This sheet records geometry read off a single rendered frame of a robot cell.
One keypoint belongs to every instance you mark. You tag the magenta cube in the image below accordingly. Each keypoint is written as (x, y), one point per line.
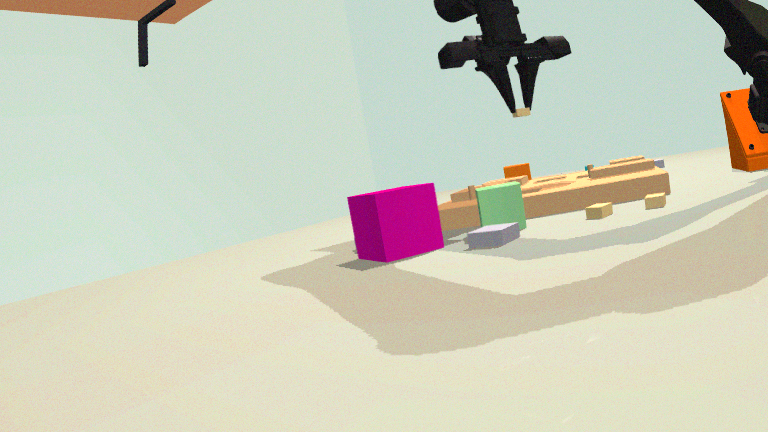
(396, 223)

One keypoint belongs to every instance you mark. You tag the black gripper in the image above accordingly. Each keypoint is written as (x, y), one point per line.
(501, 32)

